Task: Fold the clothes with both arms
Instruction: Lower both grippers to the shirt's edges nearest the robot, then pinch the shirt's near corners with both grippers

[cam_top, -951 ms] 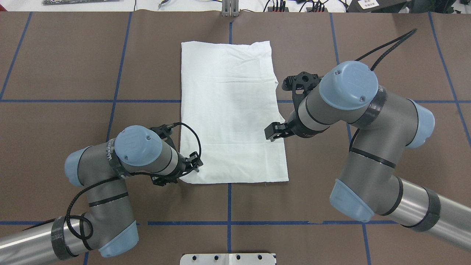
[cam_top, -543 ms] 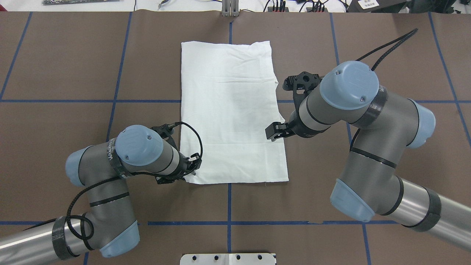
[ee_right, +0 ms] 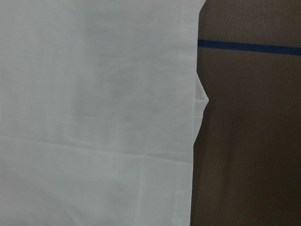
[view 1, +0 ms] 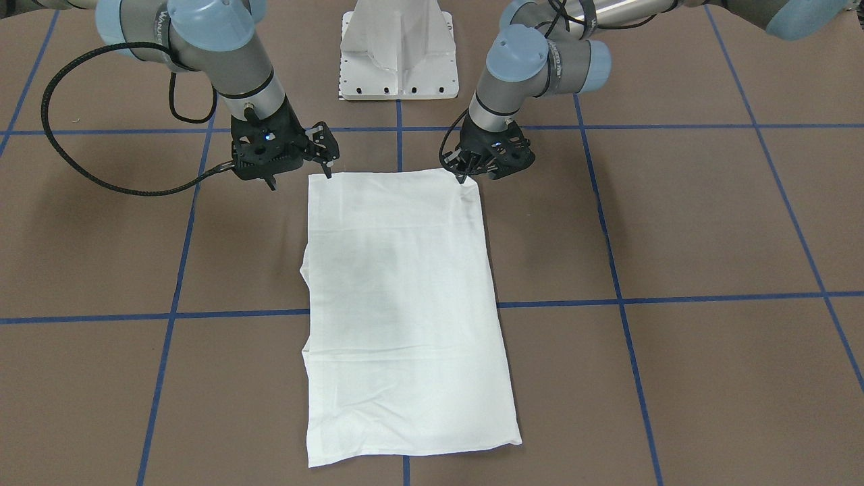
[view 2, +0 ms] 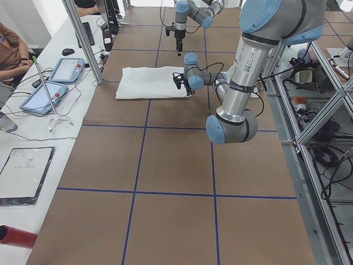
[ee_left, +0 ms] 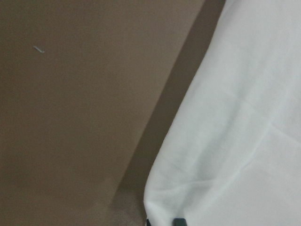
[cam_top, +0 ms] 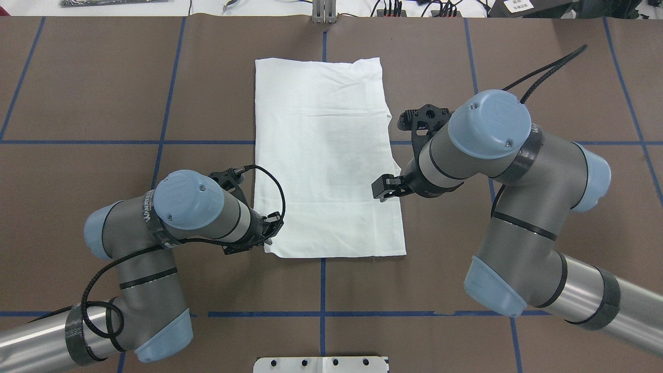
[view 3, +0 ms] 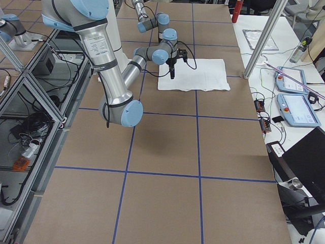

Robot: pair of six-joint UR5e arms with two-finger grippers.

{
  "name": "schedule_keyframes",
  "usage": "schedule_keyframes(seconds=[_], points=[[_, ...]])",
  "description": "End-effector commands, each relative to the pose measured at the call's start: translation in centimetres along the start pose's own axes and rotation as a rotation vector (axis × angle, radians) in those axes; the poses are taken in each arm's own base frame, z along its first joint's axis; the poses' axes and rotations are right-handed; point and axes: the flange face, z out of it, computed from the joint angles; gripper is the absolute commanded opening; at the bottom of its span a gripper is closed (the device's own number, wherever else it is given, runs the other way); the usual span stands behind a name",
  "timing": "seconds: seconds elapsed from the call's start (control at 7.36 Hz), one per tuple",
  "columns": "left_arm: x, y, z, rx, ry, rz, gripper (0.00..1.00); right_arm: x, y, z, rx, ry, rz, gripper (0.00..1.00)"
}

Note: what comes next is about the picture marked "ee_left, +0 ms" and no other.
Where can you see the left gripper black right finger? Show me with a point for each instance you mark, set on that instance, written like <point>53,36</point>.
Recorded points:
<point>179,222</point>

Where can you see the white long-sleeve printed shirt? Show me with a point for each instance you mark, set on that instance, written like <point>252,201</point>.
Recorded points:
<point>232,156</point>

